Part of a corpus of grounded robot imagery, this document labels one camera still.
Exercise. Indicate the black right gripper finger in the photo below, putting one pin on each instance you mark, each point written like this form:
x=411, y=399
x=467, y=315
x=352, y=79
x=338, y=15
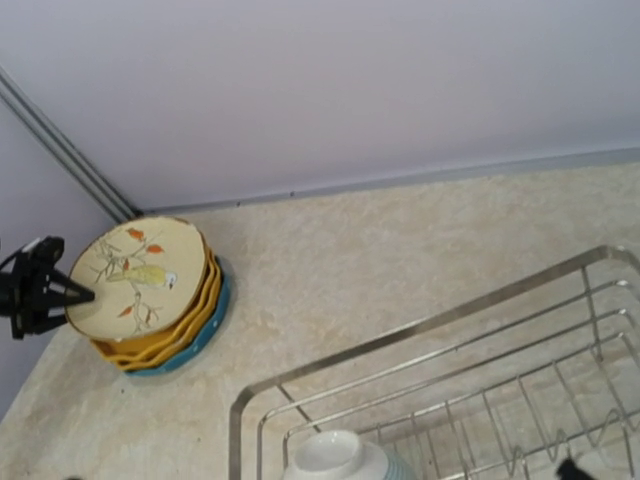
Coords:
x=568, y=470

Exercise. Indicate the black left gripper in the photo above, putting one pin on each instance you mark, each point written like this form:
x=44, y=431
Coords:
x=31, y=287

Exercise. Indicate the cream bird pattern plate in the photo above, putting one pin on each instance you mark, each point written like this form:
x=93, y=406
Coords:
x=145, y=275

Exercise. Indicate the blue polka dot plate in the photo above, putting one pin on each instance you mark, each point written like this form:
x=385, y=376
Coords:
x=200, y=341

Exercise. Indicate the pale green ribbed bowl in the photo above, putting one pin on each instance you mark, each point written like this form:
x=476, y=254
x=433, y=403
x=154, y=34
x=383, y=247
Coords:
x=344, y=455

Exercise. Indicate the metal wire dish rack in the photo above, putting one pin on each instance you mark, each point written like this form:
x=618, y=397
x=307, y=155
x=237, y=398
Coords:
x=504, y=386

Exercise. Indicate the left aluminium frame post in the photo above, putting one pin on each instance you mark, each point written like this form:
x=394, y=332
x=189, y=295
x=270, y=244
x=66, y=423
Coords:
x=66, y=154

